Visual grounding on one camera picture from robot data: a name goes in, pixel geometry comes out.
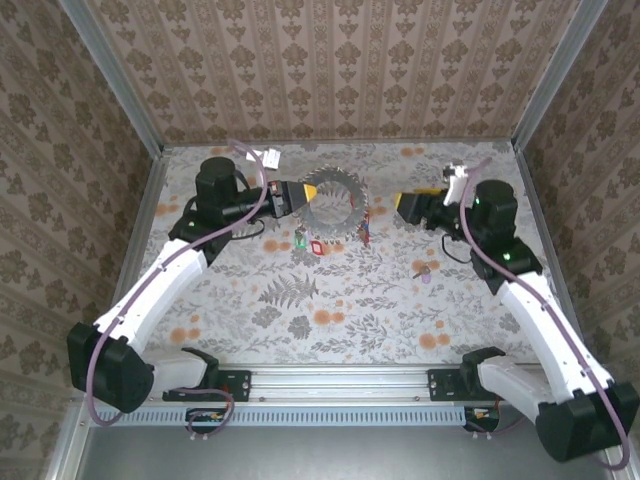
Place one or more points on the large keyring with small rings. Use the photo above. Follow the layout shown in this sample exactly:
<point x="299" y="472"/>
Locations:
<point x="325" y="224"/>

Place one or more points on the key with green tag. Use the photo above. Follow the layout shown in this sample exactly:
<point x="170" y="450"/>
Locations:
<point x="300" y="242"/>

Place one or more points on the key with red tag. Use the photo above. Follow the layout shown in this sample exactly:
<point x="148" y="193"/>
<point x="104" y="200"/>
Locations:
<point x="317" y="247"/>

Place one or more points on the red blue key charm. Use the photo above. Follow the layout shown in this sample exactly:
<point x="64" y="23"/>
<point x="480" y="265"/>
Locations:
<point x="364" y="232"/>

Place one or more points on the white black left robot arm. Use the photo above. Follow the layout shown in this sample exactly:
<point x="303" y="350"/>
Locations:
<point x="150" y="295"/>

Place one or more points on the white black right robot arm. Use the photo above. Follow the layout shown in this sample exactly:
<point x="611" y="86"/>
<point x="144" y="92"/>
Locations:
<point x="540" y="320"/>

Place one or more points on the grey metal panel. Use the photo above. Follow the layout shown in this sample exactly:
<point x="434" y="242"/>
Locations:
<point x="325" y="455"/>

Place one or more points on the aluminium side rail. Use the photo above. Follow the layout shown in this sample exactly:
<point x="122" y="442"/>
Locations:
<point x="148" y="200"/>
<point x="531" y="190"/>

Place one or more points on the aluminium corner post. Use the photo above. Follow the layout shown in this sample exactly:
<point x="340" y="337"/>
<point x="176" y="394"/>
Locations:
<point x="556" y="75"/>
<point x="114" y="75"/>

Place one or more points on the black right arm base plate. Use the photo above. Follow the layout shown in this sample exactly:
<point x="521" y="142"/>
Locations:
<point x="442" y="385"/>

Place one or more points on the aluminium mounting rail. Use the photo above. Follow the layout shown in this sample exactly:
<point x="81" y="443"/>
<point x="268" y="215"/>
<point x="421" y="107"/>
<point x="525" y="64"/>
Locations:
<point x="340" y="382"/>

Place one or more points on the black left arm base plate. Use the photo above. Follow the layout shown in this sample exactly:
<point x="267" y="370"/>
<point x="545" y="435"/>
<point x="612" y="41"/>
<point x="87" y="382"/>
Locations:
<point x="240" y="385"/>

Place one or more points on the aluminium frame bar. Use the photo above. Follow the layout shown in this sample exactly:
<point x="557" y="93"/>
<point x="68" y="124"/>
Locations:
<point x="67" y="445"/>
<point x="622" y="472"/>

